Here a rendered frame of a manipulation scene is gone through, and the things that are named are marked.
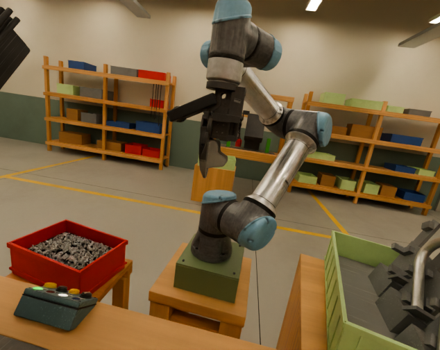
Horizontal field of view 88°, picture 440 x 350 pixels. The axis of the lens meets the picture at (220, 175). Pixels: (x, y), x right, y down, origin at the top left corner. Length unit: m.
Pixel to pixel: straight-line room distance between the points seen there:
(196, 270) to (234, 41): 0.65
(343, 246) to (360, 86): 5.24
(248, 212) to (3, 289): 0.70
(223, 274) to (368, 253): 0.79
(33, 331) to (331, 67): 6.06
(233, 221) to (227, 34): 0.48
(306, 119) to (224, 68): 0.44
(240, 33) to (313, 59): 5.57
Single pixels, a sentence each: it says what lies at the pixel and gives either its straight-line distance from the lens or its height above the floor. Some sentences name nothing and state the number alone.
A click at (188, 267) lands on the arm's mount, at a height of 0.94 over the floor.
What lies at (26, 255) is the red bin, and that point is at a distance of 1.01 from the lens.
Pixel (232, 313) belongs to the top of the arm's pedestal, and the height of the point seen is 0.85.
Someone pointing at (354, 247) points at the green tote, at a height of 0.91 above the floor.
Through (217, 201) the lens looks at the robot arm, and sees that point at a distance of 0.74.
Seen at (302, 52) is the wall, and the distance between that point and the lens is 6.05.
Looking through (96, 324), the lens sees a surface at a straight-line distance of 0.72.
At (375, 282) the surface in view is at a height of 0.87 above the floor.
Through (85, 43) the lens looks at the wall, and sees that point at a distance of 7.28.
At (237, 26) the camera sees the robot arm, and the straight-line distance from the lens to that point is 0.52.
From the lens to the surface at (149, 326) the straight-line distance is 0.70.
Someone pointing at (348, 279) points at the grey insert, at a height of 0.85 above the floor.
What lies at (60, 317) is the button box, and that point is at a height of 0.93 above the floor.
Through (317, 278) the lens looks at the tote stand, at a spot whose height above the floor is 0.79.
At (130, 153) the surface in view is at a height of 0.26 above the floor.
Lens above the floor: 1.42
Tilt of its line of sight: 14 degrees down
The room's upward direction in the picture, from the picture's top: 8 degrees clockwise
